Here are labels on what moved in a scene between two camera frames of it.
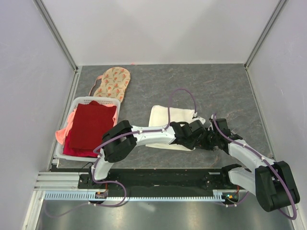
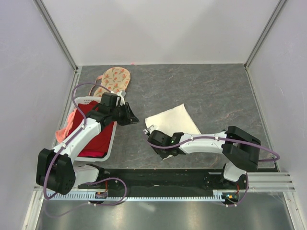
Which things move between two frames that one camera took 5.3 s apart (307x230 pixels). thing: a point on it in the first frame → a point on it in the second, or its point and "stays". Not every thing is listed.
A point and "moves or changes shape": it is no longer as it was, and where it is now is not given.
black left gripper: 192,144 → 129,118
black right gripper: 203,144 → 162,155
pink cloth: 62,133 stays
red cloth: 91,121 stays
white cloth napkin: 159,115 moves or changes shape
